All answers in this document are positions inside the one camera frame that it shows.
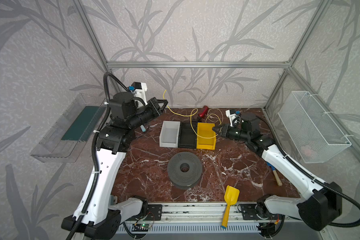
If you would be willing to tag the black plastic bin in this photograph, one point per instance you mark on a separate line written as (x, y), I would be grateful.
(187, 137)

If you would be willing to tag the yellow plastic bin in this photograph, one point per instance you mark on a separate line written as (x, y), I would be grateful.
(206, 137)

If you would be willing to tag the white wire basket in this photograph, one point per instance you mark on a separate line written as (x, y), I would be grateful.
(308, 123)

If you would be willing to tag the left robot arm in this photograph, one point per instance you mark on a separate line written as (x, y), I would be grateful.
(95, 218)

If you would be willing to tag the pink item in basket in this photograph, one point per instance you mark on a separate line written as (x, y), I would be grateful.
(308, 150)

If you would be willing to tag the blue wooden handled tool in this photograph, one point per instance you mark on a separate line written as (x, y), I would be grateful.
(277, 178)

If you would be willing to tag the yellow plastic scoop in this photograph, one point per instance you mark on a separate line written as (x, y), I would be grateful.
(231, 198)

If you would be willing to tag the red handled screwdriver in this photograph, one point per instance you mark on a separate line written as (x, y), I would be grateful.
(203, 112)

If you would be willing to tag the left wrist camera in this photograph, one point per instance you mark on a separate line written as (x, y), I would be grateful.
(139, 90)

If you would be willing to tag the white plastic bin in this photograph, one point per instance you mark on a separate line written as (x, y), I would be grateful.
(169, 136)

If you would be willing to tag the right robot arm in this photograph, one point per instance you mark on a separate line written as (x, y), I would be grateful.
(320, 203)

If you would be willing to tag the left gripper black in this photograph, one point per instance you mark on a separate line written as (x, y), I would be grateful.
(154, 107)

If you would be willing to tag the grey cable spool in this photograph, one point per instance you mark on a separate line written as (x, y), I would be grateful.
(185, 170)

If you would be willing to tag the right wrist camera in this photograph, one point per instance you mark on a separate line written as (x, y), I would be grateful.
(232, 115)

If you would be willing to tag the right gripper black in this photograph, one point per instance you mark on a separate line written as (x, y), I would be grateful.
(225, 131)

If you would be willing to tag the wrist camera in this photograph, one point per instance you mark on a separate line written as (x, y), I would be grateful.
(139, 90)
(232, 115)

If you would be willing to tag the clear plastic wall tray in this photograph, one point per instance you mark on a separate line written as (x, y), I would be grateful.
(66, 139)

